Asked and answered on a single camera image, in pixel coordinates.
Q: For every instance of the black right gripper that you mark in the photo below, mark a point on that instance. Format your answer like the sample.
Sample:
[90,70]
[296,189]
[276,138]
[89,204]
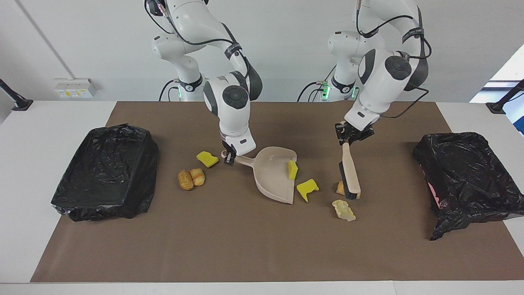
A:
[228,153]

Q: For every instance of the brown table mat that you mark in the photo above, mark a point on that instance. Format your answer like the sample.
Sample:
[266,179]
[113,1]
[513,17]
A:
[262,254]

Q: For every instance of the brown toy bread roll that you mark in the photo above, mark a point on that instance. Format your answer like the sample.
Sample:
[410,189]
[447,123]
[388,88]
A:
[185,180]

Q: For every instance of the white wall socket strip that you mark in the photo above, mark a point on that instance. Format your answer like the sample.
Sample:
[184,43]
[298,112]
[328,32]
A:
[73,88]

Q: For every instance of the beige hand brush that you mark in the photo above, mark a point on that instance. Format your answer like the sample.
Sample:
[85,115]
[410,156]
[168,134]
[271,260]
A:
[351,172]

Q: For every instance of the bright window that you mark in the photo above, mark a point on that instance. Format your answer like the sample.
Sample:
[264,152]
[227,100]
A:
[511,69]

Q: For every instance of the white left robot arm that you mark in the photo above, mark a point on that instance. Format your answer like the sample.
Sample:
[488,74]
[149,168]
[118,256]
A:
[380,82]

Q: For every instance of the pale toy croissant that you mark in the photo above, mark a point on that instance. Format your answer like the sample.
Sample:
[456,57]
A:
[344,210]

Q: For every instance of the black bag lined pink bin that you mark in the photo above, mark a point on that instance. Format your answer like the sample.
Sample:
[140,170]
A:
[462,172]

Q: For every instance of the black clamp stand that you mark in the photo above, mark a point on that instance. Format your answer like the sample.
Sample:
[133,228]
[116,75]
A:
[497,107]
[20,104]

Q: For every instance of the orange striped toy croissant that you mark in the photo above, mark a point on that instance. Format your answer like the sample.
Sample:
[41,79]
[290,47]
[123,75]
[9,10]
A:
[340,189]
[198,177]

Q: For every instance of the notched yellow sponge piece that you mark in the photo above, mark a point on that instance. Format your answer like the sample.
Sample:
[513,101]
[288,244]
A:
[307,189]

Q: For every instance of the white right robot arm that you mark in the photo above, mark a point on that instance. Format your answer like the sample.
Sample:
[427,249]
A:
[233,119]

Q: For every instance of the small yellow green sponge piece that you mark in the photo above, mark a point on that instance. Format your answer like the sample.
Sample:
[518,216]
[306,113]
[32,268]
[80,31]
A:
[292,170]

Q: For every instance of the beige plastic dustpan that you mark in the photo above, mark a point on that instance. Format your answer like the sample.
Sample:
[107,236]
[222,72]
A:
[272,180]

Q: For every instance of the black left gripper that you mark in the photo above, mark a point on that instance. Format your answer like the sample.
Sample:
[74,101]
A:
[356,133]

